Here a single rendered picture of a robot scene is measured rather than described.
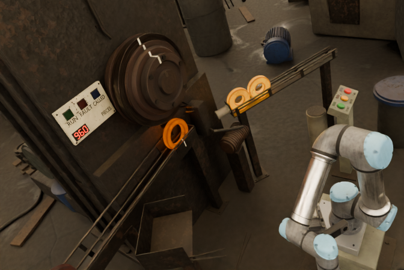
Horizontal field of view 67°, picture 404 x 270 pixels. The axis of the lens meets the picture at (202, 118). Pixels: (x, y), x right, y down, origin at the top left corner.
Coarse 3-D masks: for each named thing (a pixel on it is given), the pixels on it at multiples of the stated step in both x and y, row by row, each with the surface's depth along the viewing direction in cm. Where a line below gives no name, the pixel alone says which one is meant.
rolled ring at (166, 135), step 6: (174, 120) 172; (180, 120) 176; (168, 126) 170; (180, 126) 180; (186, 126) 181; (168, 132) 170; (186, 132) 182; (168, 138) 170; (180, 138) 181; (168, 144) 171; (174, 144) 175
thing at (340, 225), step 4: (344, 220) 124; (336, 224) 123; (340, 224) 123; (344, 224) 122; (332, 228) 122; (336, 228) 122; (340, 228) 122; (344, 228) 122; (348, 228) 124; (324, 232) 122; (328, 232) 121; (332, 232) 121; (336, 232) 122; (340, 232) 123; (332, 236) 122; (336, 236) 123
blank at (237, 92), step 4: (236, 88) 191; (240, 88) 190; (244, 88) 193; (232, 92) 190; (236, 92) 190; (240, 92) 191; (244, 92) 192; (248, 92) 193; (228, 96) 191; (232, 96) 190; (236, 96) 191; (244, 96) 193; (248, 96) 194; (228, 100) 191; (232, 100) 191; (244, 100) 195; (228, 104) 192; (232, 104) 193; (236, 104) 194; (240, 104) 195; (232, 108) 194; (244, 108) 198
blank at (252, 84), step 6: (252, 78) 192; (258, 78) 190; (264, 78) 192; (252, 84) 191; (264, 84) 194; (270, 84) 196; (252, 90) 193; (252, 96) 195; (258, 96) 197; (264, 96) 199
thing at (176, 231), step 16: (144, 208) 143; (160, 208) 146; (176, 208) 146; (144, 224) 139; (160, 224) 147; (176, 224) 144; (144, 240) 135; (160, 240) 140; (176, 240) 138; (144, 256) 124; (160, 256) 124; (176, 256) 124
